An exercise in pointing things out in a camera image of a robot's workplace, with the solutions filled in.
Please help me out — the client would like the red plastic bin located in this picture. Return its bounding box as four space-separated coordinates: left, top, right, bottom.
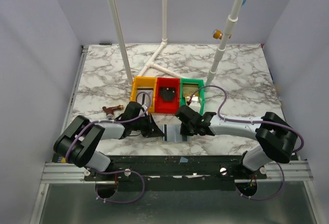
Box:
155 78 180 114

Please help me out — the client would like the yellow plastic bin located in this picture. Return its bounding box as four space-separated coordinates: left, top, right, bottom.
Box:
131 77 157 113

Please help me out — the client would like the white PVC pipe frame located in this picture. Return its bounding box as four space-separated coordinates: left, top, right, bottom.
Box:
137 0 191 80

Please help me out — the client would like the beige card holder wallet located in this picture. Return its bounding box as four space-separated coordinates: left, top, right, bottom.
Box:
161 123 191 144

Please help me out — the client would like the white left PVC pole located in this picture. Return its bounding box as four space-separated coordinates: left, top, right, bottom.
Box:
107 0 133 85

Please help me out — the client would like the white card in yellow bin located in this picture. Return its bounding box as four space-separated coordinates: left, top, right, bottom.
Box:
136 88 154 107

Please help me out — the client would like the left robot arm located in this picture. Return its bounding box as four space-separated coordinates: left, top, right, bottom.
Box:
53 101 164 172

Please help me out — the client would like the white striped card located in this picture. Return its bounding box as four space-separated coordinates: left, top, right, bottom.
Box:
163 124 189 142

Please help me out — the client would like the black VIP card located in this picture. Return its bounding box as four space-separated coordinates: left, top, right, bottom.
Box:
159 87 177 102

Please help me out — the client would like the gold cards stack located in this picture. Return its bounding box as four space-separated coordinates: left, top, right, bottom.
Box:
182 83 199 102

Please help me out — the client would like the brown small tool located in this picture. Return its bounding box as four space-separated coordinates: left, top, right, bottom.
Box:
102 105 124 119

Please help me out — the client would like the orange knob on pole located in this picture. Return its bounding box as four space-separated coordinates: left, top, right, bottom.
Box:
212 29 224 40

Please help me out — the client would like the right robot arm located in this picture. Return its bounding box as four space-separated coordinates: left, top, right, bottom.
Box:
175 105 298 175

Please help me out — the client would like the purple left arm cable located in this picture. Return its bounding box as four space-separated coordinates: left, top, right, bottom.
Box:
64 91 152 163

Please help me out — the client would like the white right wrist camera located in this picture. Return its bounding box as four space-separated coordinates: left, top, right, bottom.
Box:
189 101 201 113

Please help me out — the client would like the white PVC jointed pole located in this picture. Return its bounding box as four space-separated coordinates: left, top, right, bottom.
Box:
206 0 243 85

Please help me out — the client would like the black mounting rail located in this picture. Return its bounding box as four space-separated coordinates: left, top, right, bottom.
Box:
84 156 266 192

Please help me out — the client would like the green plastic bin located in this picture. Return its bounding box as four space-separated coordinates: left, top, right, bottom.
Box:
179 78 205 115

